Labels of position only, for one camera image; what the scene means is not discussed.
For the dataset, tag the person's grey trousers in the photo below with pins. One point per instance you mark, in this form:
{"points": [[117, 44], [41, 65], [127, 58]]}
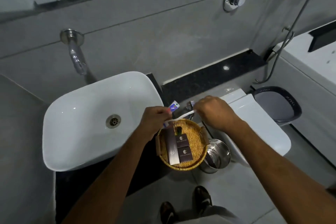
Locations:
{"points": [[210, 216]]}

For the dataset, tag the black tray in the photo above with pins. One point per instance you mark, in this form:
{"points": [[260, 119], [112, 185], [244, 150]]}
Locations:
{"points": [[324, 37]]}

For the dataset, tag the person's left hand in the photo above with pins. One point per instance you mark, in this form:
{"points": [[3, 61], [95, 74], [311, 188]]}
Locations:
{"points": [[152, 121]]}

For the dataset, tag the white ceramic sink basin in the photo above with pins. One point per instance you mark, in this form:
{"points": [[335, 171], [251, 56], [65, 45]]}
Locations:
{"points": [[86, 124]]}

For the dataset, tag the person's right forearm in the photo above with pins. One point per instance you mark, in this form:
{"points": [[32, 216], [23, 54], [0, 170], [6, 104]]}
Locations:
{"points": [[275, 176]]}

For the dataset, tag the person's black shoe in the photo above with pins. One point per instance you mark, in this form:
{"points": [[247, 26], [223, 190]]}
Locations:
{"points": [[202, 200], [168, 213]]}

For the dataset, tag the white toilet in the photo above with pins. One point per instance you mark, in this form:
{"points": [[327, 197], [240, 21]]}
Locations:
{"points": [[262, 129]]}

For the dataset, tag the small dark brown box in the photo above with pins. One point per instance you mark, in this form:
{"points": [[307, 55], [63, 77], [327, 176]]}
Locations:
{"points": [[185, 154], [182, 140]]}

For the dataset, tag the person's right black shoe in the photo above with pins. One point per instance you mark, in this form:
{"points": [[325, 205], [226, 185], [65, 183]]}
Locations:
{"points": [[202, 200]]}

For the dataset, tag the black granite countertop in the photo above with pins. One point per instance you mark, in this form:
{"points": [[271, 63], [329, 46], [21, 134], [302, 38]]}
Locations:
{"points": [[136, 174]]}

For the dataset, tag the long brown box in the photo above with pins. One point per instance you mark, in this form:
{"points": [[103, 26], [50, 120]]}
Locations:
{"points": [[172, 147]]}

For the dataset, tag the person's right hand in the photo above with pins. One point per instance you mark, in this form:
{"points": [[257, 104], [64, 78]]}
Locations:
{"points": [[216, 112]]}

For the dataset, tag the small dark bottle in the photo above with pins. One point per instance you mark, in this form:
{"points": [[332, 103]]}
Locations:
{"points": [[179, 128]]}

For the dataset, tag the chrome wall faucet spout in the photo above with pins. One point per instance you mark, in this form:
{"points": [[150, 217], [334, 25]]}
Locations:
{"points": [[76, 53]]}

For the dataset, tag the person's left fingers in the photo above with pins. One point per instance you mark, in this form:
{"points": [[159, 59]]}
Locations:
{"points": [[166, 115]]}

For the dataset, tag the black granite ledge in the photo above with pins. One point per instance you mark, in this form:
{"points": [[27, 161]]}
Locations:
{"points": [[210, 76]]}

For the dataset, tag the white bathtub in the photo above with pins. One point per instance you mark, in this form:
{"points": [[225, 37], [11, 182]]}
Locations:
{"points": [[315, 87]]}

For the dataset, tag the stainless steel cup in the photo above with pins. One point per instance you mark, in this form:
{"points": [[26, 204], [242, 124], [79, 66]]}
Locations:
{"points": [[216, 157]]}

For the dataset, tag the grey bin with black rim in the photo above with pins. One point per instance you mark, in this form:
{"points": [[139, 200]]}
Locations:
{"points": [[278, 104]]}

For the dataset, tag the person's left forearm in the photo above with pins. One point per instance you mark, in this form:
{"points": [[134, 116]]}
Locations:
{"points": [[105, 184]]}

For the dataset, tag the white toothbrush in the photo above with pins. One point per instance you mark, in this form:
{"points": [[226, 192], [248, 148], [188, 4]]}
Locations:
{"points": [[182, 116]]}

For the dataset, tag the chrome sink drain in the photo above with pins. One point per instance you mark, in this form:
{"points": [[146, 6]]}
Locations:
{"points": [[113, 121]]}

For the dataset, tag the round wicker basket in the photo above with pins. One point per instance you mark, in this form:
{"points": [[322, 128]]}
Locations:
{"points": [[196, 137]]}

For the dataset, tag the blue white toothpaste tube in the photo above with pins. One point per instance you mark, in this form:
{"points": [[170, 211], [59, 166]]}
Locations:
{"points": [[174, 106]]}

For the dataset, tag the person's left black shoe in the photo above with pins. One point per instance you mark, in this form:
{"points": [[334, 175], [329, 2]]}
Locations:
{"points": [[168, 213]]}

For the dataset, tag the person's right fingers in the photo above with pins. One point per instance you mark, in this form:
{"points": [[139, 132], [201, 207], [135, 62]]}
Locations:
{"points": [[200, 107]]}

